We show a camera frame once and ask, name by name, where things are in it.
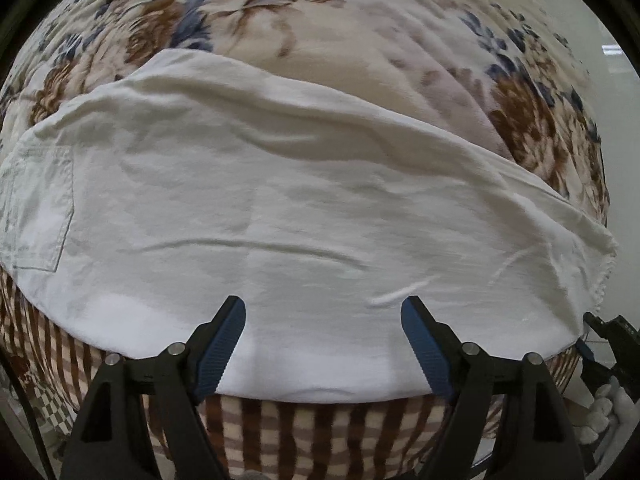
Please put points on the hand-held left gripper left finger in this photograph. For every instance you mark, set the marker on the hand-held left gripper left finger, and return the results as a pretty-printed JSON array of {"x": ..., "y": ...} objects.
[{"x": 222, "y": 345}]

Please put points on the person's right hand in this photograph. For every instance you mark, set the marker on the person's right hand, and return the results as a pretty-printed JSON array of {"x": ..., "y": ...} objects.
[{"x": 607, "y": 405}]

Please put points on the brown checked bed sheet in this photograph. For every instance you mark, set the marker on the brown checked bed sheet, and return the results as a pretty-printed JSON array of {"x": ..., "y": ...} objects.
[{"x": 310, "y": 435}]

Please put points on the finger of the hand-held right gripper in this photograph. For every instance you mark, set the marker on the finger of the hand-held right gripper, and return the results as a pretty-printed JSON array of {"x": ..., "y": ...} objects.
[
  {"x": 595, "y": 372},
  {"x": 620, "y": 337}
]

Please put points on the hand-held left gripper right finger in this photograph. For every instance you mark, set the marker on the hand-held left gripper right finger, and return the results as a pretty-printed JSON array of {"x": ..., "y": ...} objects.
[{"x": 425, "y": 345}]

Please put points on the floral blanket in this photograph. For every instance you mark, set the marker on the floral blanket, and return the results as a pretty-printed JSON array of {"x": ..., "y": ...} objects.
[{"x": 300, "y": 35}]

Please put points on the white shirt with pocket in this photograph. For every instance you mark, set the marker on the white shirt with pocket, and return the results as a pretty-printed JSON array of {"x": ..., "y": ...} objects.
[{"x": 300, "y": 210}]

